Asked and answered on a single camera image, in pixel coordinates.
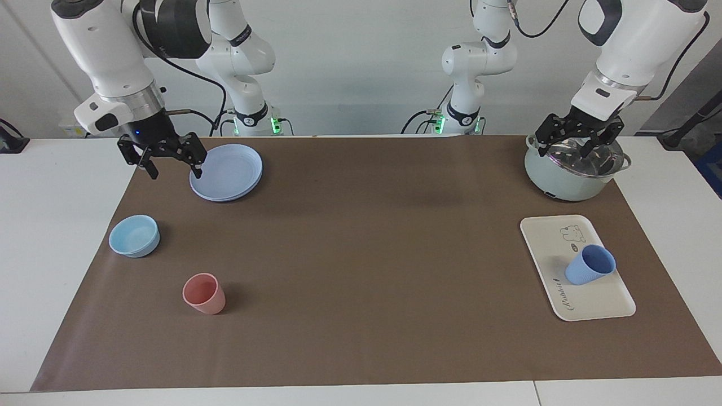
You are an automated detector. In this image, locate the black left base cable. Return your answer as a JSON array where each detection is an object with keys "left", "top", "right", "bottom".
[{"left": 400, "top": 85, "right": 455, "bottom": 135}]

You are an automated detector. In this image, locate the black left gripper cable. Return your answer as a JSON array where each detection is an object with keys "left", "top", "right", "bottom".
[{"left": 635, "top": 11, "right": 710, "bottom": 102}]

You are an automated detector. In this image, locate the white power strip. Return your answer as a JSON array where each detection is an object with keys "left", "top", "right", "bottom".
[{"left": 59, "top": 109, "right": 91, "bottom": 138}]

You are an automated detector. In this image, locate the blue ribbed cup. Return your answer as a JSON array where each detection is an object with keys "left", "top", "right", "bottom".
[{"left": 565, "top": 244, "right": 617, "bottom": 286}]

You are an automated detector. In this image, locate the black stand with pole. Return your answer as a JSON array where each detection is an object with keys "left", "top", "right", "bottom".
[{"left": 657, "top": 89, "right": 722, "bottom": 151}]

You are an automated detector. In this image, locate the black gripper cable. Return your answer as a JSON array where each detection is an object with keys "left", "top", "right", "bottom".
[
  {"left": 133, "top": 6, "right": 227, "bottom": 127},
  {"left": 635, "top": 11, "right": 710, "bottom": 102}
]

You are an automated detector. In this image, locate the black clamp mount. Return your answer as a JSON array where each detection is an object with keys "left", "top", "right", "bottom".
[{"left": 0, "top": 118, "right": 30, "bottom": 154}]

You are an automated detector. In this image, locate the black right base cable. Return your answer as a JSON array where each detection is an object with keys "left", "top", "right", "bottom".
[{"left": 209, "top": 109, "right": 236, "bottom": 136}]

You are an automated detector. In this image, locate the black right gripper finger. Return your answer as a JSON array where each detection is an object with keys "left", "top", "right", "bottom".
[
  {"left": 182, "top": 132, "right": 208, "bottom": 180},
  {"left": 138, "top": 147, "right": 160, "bottom": 180}
]

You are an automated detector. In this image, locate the cream tray with bear print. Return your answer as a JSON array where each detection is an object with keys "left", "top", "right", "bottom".
[{"left": 520, "top": 214, "right": 637, "bottom": 322}]

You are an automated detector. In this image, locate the black cable with metal plug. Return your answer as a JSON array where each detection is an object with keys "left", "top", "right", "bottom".
[{"left": 504, "top": 0, "right": 571, "bottom": 40}]

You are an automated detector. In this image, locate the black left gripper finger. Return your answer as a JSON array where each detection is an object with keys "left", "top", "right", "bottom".
[
  {"left": 575, "top": 116, "right": 625, "bottom": 165},
  {"left": 534, "top": 113, "right": 567, "bottom": 158}
]

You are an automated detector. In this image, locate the light blue bowl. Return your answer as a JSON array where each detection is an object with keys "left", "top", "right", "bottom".
[{"left": 108, "top": 214, "right": 161, "bottom": 258}]

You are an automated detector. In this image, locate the black base cable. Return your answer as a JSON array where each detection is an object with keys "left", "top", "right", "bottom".
[
  {"left": 400, "top": 85, "right": 455, "bottom": 135},
  {"left": 209, "top": 109, "right": 236, "bottom": 136}
]

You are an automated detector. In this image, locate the pale green metal pot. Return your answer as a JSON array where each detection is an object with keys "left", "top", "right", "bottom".
[{"left": 524, "top": 132, "right": 632, "bottom": 202}]

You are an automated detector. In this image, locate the blue box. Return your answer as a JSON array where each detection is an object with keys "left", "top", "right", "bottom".
[{"left": 694, "top": 141, "right": 722, "bottom": 199}]

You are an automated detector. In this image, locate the brown table mat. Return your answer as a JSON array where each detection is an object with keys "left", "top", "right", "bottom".
[{"left": 31, "top": 135, "right": 722, "bottom": 392}]

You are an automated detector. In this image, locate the pink cup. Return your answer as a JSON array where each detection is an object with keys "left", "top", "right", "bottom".
[{"left": 182, "top": 273, "right": 226, "bottom": 315}]

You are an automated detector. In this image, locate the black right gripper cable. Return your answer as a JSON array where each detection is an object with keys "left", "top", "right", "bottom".
[{"left": 133, "top": 6, "right": 227, "bottom": 127}]

